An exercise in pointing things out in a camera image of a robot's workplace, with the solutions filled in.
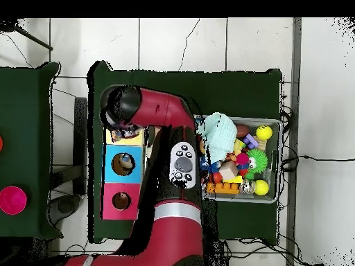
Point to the red spiky ball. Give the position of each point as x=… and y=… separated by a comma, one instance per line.
x=241, y=159

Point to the mint waffle cloth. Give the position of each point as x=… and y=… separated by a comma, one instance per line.
x=217, y=136

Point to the yellow ball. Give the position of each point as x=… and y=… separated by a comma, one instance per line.
x=263, y=132
x=260, y=187

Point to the purple toy block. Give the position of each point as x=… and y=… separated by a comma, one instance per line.
x=249, y=141

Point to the green spiky ball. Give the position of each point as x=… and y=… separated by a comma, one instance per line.
x=257, y=160

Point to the crushed silver drink can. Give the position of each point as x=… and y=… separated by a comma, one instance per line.
x=246, y=187

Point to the black stand pole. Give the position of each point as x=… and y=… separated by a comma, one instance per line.
x=6, y=25

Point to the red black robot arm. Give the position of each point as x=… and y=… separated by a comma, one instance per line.
x=172, y=221

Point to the pink round disc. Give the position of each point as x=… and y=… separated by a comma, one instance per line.
x=12, y=200

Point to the shallow clear mesh bin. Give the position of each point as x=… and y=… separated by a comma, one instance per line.
x=272, y=197

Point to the grey round base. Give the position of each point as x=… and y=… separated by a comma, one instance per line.
x=65, y=209

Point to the orange toy brick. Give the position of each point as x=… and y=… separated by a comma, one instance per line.
x=224, y=187

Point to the green cloth side table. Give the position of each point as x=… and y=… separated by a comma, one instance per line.
x=25, y=111

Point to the wooden box with three holes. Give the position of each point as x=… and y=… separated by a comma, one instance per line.
x=122, y=188

